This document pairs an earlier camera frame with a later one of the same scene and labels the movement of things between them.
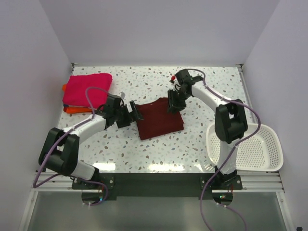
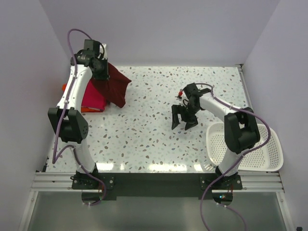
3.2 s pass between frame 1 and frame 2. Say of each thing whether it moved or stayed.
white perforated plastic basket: stayed
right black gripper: moved
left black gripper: moved
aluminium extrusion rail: stayed
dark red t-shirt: moved
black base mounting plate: stayed
